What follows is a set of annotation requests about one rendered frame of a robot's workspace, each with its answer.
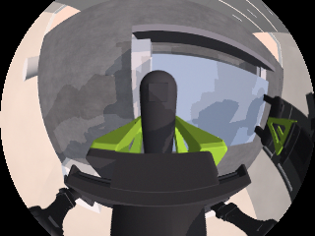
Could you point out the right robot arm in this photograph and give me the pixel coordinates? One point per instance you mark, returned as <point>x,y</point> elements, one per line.
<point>251,226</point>

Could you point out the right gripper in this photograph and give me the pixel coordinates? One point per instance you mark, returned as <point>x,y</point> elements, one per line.
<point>284,147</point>

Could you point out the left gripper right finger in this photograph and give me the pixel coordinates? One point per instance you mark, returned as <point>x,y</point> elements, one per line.
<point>197,140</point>

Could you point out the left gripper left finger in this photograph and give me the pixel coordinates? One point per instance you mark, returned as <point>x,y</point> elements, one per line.
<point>121,138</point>

